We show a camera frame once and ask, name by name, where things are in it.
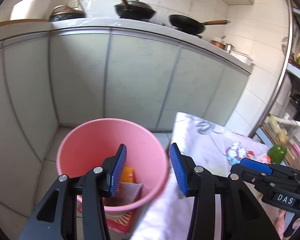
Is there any orange snack wrapper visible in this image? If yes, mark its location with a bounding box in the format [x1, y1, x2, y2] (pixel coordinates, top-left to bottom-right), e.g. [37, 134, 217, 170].
[246, 151, 271, 164]

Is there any pink white plastic bag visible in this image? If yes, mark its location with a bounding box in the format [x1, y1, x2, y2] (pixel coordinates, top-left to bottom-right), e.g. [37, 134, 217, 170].
[226, 142, 248, 165]

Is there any pink plastic trash bucket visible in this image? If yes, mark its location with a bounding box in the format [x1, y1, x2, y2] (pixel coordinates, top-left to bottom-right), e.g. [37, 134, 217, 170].
[56, 118, 169, 215]

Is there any person's right hand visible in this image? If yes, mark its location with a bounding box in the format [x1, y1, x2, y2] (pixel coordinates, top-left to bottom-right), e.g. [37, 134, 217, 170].
[274, 209, 300, 239]

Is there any orange packet in bucket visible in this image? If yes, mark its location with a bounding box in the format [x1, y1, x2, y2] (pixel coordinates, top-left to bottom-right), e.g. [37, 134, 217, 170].
[121, 166, 135, 183]

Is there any green bell pepper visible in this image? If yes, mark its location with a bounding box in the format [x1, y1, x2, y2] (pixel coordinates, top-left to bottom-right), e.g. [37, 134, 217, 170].
[267, 145, 287, 165]

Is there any brown cardboard sheet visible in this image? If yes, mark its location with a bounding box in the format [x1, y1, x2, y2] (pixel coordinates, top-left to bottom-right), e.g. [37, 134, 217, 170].
[259, 125, 300, 170]

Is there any grey scouring pad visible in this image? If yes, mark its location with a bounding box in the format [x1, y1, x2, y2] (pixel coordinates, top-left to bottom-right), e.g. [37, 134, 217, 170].
[103, 182, 143, 206]

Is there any yellow ginger root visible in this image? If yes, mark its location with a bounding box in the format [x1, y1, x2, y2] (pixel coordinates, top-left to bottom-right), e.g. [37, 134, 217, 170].
[279, 128, 289, 145]

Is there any white floral tablecloth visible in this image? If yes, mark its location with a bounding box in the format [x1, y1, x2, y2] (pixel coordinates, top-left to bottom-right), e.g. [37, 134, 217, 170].
[132, 112, 280, 239]

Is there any metal shelf pole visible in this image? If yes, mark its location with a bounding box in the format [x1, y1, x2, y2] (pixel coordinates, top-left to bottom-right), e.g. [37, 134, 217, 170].
[249, 0, 293, 138]

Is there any clear plastic container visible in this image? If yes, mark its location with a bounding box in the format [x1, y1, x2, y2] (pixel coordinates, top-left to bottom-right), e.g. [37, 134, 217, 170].
[264, 114, 300, 141]

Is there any white cabbage stalk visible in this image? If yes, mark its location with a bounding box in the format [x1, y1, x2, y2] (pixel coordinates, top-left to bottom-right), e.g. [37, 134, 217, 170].
[269, 114, 281, 134]

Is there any red cardboard under bucket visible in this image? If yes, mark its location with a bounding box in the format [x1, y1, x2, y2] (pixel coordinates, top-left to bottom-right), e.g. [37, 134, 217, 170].
[76, 202, 137, 235]

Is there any black blender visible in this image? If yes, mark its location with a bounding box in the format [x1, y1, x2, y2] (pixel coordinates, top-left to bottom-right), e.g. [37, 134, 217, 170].
[289, 93, 300, 121]

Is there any white plastic tray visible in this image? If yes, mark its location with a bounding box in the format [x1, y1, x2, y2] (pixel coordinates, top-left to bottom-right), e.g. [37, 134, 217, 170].
[230, 50, 253, 65]

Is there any copper pot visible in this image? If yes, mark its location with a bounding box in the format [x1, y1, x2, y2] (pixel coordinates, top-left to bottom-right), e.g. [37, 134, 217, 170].
[210, 35, 226, 50]

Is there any black wok with lid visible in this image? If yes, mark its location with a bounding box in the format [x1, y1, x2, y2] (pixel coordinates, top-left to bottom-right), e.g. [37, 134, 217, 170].
[114, 0, 156, 21]

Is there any black gold rice cooker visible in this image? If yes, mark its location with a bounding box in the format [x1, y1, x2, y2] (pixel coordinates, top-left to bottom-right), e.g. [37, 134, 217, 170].
[49, 4, 87, 22]

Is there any black frying pan wooden handle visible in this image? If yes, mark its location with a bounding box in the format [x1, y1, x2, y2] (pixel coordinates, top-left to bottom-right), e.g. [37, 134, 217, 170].
[169, 14, 231, 35]

